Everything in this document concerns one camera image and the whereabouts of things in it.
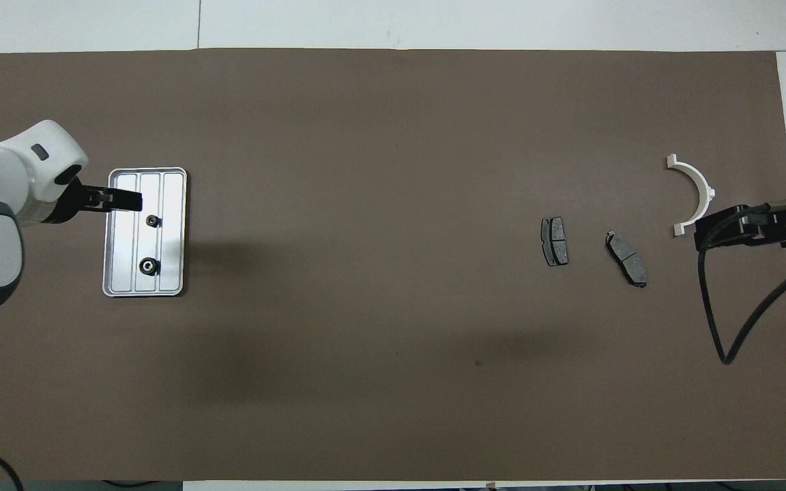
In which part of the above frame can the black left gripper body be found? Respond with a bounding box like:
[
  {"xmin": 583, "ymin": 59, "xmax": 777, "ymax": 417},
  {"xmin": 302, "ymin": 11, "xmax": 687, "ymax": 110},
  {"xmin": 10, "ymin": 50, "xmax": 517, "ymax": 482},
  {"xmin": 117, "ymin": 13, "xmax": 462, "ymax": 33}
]
[{"xmin": 44, "ymin": 175, "xmax": 106, "ymax": 226}]

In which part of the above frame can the silver metal tray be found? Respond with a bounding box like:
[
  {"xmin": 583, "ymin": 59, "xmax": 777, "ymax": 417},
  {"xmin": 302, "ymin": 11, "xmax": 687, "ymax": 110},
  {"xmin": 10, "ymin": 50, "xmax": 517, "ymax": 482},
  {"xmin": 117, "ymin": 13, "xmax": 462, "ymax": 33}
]
[{"xmin": 102, "ymin": 167, "xmax": 188, "ymax": 298}]

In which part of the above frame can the dark curved brake pad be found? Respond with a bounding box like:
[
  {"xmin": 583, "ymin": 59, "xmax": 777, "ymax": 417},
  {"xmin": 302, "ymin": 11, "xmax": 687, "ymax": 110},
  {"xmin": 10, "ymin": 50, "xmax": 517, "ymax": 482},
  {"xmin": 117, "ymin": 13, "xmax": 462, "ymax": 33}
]
[{"xmin": 604, "ymin": 230, "xmax": 648, "ymax": 288}]

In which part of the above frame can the dark rectangular brake pad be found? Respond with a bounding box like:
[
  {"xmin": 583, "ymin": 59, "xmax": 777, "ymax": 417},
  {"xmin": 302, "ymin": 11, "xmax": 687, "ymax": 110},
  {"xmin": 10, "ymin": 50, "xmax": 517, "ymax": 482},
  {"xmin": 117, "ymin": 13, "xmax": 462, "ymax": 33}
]
[{"xmin": 540, "ymin": 216, "xmax": 570, "ymax": 267}]

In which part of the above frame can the brown table mat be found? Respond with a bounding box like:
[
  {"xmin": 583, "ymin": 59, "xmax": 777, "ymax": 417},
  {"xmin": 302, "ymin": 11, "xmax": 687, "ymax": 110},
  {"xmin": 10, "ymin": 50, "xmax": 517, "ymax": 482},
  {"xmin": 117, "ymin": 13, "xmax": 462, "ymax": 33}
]
[{"xmin": 0, "ymin": 48, "xmax": 786, "ymax": 482}]

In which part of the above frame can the white curved plastic bracket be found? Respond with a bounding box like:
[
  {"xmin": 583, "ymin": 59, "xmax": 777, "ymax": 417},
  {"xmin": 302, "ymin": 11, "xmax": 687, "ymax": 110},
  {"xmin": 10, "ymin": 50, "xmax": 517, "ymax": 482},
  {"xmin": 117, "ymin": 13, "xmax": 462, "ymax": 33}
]
[{"xmin": 665, "ymin": 154, "xmax": 716, "ymax": 238}]

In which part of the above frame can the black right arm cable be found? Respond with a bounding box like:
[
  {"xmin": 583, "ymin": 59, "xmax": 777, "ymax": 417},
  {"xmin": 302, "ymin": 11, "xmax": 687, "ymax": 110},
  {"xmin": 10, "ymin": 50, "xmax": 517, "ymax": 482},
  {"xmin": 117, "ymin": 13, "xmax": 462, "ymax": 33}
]
[{"xmin": 697, "ymin": 195, "xmax": 786, "ymax": 366}]

